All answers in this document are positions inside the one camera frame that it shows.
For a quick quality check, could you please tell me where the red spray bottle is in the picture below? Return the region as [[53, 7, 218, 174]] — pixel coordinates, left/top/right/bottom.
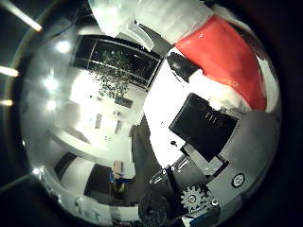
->
[[87, 0, 280, 114]]

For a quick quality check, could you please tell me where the dark framed window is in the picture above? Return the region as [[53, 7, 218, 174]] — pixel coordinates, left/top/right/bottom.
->
[[69, 34, 163, 92]]

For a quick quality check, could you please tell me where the dark plant pot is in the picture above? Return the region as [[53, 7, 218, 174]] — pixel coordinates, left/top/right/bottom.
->
[[114, 96, 134, 109]]

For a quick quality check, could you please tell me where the green leafy plant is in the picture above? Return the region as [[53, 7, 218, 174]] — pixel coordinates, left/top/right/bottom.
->
[[89, 50, 135, 100]]

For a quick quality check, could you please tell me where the round ceiling light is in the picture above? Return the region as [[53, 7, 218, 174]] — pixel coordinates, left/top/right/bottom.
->
[[56, 39, 72, 55], [44, 98, 59, 112], [43, 75, 61, 93]]

